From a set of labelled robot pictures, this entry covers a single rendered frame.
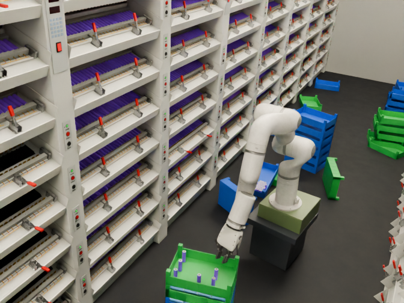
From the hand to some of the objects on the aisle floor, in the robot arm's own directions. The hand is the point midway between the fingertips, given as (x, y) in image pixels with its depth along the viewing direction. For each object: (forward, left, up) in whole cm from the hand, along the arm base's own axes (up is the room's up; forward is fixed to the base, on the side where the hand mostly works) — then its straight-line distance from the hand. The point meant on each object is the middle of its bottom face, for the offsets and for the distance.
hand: (222, 257), depth 193 cm
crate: (+1, -159, -45) cm, 165 cm away
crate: (+46, -127, -38) cm, 140 cm away
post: (+91, -170, -41) cm, 197 cm away
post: (+73, -31, -41) cm, 90 cm away
